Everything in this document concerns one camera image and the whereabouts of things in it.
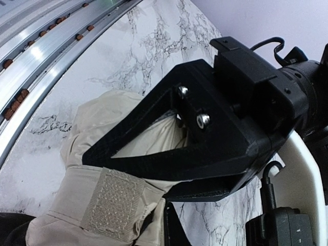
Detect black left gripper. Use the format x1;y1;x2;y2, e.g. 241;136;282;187
210;37;297;133

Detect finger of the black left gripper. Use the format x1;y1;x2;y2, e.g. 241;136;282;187
82;59;285;185
164;174;243;202

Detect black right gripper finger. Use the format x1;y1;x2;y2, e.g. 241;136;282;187
163;202;191;246

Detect beige folding umbrella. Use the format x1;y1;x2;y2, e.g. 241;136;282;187
0;89;195;246

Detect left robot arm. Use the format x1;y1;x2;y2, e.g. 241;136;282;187
82;36;327;202

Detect aluminium front rail base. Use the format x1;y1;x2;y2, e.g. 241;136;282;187
1;1;138;162

